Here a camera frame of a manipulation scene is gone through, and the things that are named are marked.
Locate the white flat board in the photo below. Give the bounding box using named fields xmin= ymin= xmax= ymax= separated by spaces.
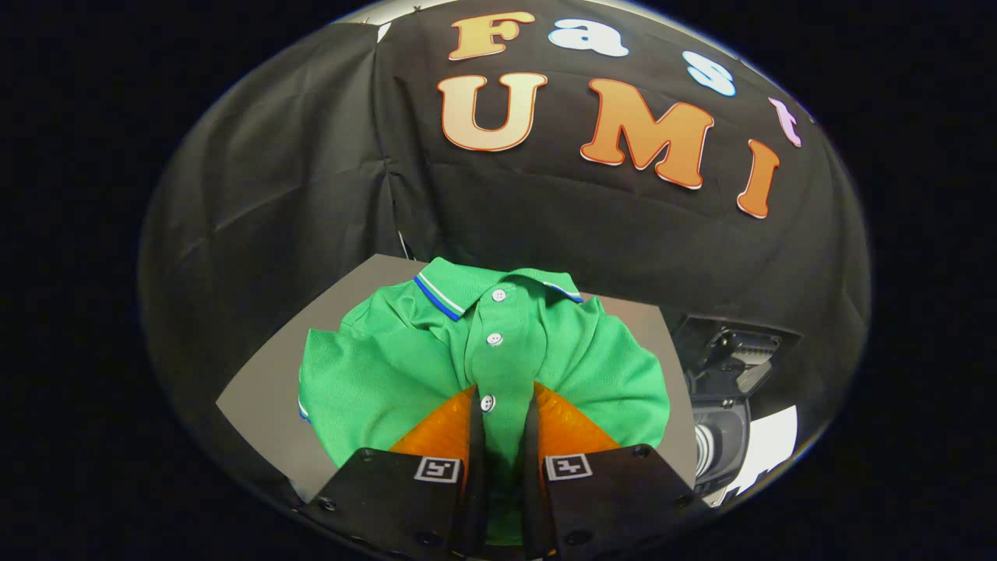
xmin=720 ymin=405 xmax=800 ymax=507

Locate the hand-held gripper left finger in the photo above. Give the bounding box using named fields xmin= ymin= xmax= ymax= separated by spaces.
xmin=300 ymin=383 xmax=490 ymax=560

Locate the green polo shirt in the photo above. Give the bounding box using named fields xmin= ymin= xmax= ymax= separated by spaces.
xmin=298 ymin=257 xmax=671 ymax=546

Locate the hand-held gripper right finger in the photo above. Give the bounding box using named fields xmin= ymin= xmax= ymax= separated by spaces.
xmin=520 ymin=380 xmax=713 ymax=560

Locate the dark washing machine lid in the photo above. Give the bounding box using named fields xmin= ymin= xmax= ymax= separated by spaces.
xmin=671 ymin=313 xmax=803 ymax=400

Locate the black backdrop cloth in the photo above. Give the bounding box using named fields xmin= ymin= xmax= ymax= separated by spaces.
xmin=139 ymin=0 xmax=872 ymax=499

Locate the grey cabinet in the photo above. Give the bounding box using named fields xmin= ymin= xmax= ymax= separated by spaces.
xmin=216 ymin=253 xmax=697 ymax=504

